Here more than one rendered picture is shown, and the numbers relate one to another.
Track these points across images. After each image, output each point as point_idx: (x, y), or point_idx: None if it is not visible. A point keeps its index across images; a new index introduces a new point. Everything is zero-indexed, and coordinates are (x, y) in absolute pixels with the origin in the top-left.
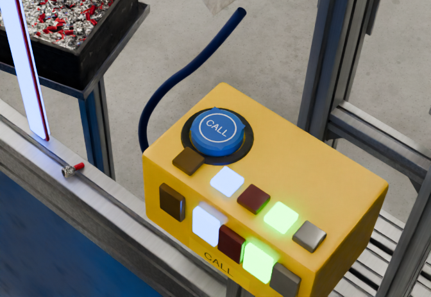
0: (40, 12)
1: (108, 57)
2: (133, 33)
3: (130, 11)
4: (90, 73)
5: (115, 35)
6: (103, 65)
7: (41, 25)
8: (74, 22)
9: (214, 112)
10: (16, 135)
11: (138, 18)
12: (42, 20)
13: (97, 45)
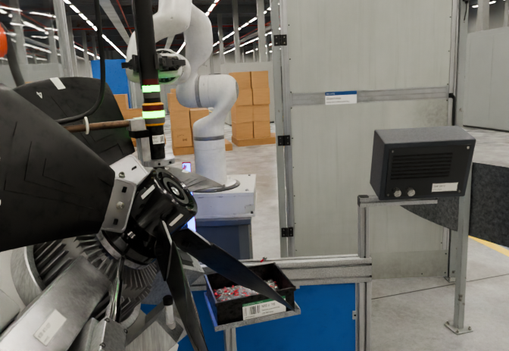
0: (247, 293)
1: (207, 303)
2: (211, 320)
3: (215, 313)
4: (207, 296)
5: (212, 307)
6: (207, 301)
7: (240, 289)
8: (231, 298)
9: None
10: (201, 263)
11: (212, 319)
12: (243, 293)
13: (208, 290)
